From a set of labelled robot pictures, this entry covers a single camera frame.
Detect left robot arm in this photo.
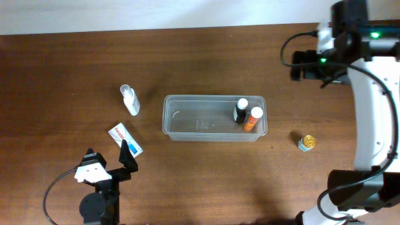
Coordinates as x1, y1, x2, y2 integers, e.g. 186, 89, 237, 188
74, 140, 138, 225

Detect white Panadol medicine box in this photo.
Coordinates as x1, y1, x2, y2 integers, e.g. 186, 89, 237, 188
108, 122, 143, 158

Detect white spray bottle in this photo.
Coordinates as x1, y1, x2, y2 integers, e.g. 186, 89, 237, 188
120, 84, 140, 116

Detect right black cable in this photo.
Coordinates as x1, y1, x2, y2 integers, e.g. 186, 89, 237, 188
279, 30, 400, 222

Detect clear plastic container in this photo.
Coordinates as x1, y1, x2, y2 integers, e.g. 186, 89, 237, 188
162, 94, 268, 142

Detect orange Redoxon tube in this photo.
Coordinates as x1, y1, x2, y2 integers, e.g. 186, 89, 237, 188
244, 107, 264, 132

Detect black cable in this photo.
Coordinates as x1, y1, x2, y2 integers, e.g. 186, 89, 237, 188
42, 167, 78, 225
279, 30, 400, 222

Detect left black cable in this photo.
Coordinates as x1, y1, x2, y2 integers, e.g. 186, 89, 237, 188
42, 167, 78, 225

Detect small jar gold lid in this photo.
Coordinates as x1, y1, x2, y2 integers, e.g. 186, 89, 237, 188
297, 135, 316, 152

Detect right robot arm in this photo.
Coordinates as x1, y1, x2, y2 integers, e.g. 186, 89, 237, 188
289, 0, 399, 225

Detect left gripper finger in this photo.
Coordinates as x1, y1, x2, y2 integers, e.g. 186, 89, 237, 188
119, 139, 138, 173
78, 148, 107, 171

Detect dark bottle white cap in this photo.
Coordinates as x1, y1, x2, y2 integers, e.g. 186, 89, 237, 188
233, 98, 248, 124

